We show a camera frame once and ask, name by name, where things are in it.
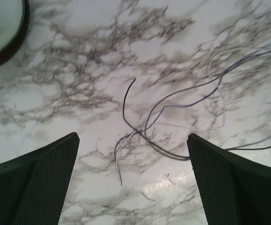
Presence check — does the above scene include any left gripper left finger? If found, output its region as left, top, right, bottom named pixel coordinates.
left=0, top=132, right=80, bottom=225

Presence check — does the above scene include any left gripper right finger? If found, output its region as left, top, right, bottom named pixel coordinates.
left=187, top=134, right=271, bottom=225

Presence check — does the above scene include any black thin wire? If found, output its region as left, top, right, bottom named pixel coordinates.
left=122, top=78, right=271, bottom=161

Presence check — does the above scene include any purple thin wire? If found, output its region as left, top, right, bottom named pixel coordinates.
left=114, top=45, right=271, bottom=186

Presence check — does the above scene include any white plate with dark rim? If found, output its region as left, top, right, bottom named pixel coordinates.
left=0, top=0, right=30, bottom=66

